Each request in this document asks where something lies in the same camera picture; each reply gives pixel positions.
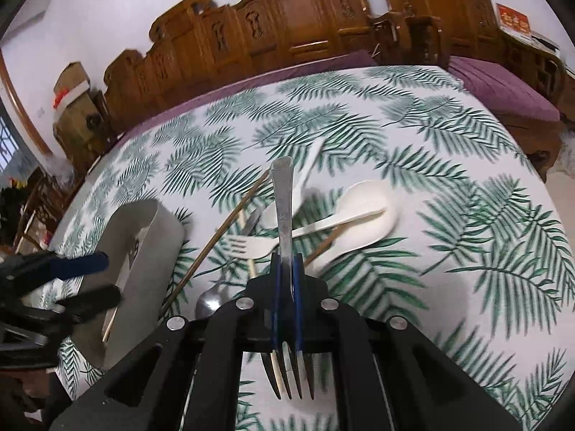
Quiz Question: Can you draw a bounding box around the purple armchair cushion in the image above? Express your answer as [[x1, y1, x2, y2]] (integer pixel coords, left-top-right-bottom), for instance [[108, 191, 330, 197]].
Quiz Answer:
[[448, 56, 560, 123]]

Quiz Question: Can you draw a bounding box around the stainless steel tray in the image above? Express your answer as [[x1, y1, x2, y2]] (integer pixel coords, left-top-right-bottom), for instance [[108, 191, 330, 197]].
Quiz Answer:
[[47, 200, 186, 369]]

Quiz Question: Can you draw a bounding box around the leaf-print tablecloth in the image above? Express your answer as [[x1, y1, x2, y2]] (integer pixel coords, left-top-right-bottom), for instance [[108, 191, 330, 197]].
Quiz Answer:
[[47, 65, 575, 431]]

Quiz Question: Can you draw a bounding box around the dark brown chopstick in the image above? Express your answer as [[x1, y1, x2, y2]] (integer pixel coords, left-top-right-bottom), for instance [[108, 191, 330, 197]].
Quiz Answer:
[[161, 171, 271, 316], [303, 227, 348, 267]]

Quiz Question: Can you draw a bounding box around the carved wooden sofa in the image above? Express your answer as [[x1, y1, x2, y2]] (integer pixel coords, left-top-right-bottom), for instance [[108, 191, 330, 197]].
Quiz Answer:
[[102, 0, 382, 135]]

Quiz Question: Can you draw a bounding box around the metal fork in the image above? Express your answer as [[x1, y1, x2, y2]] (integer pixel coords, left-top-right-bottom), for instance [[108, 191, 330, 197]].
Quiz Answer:
[[261, 156, 317, 401]]

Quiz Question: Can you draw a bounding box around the white plastic fork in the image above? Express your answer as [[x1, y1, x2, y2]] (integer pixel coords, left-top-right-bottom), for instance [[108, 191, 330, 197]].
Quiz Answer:
[[221, 207, 389, 261]]

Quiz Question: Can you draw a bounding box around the purple sofa cushion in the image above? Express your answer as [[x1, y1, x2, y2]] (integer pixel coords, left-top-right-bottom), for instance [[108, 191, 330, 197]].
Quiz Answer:
[[119, 49, 379, 142]]

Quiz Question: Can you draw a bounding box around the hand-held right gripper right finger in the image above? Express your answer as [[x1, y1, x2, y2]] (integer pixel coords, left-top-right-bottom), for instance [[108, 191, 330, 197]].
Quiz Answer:
[[291, 252, 527, 431]]

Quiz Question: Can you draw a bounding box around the carved wooden armchair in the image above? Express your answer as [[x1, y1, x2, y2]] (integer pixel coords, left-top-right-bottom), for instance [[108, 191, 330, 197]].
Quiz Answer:
[[368, 0, 566, 181]]

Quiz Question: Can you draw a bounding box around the curved wooden door frame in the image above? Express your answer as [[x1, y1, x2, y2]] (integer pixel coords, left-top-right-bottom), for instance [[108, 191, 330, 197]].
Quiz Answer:
[[0, 48, 55, 157]]

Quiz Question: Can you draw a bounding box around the red box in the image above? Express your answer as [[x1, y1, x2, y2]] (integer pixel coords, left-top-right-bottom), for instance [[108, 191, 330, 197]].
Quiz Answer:
[[495, 3, 532, 37]]

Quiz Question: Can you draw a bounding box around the cardboard box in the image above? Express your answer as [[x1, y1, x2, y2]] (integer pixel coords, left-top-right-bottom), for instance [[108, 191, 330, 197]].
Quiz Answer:
[[52, 62, 93, 113]]

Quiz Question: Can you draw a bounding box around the large white soup spoon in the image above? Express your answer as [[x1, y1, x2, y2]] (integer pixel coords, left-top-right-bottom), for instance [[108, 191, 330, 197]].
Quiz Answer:
[[310, 180, 401, 275]]

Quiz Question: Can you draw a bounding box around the light bamboo chopstick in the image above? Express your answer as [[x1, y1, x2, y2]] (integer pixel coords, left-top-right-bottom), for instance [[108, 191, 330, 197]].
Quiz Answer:
[[237, 210, 258, 280], [102, 306, 119, 343]]

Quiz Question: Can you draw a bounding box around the wooden side table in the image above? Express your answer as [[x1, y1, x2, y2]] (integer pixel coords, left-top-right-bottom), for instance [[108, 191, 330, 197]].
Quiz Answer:
[[502, 27, 567, 102]]

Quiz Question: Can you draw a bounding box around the small white soup spoon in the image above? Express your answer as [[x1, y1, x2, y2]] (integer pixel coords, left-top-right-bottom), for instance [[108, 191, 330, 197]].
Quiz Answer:
[[261, 137, 326, 231]]

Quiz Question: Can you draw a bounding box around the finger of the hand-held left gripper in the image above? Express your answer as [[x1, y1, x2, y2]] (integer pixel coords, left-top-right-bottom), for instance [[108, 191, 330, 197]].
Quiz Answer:
[[56, 284, 125, 324], [42, 251, 111, 280]]

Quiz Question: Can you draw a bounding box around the metal spoon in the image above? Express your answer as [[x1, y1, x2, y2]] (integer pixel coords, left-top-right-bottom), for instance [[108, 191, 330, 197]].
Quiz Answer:
[[195, 209, 264, 320]]

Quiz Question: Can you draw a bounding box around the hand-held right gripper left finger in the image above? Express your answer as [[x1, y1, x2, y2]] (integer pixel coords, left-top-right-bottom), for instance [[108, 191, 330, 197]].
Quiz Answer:
[[49, 252, 282, 431]]

